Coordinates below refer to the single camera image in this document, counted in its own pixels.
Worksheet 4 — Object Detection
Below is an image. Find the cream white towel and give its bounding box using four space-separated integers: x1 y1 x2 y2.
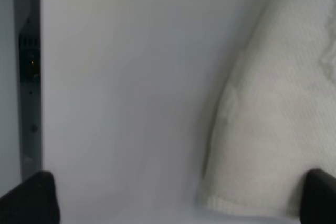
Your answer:
200 0 335 217

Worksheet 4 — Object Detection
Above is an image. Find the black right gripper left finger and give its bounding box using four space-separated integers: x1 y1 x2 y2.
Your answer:
1 171 60 224

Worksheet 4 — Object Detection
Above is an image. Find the grey metal table rail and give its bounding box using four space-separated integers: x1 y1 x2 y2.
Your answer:
14 0 42 180

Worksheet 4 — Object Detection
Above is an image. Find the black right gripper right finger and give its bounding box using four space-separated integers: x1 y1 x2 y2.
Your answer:
300 169 336 224

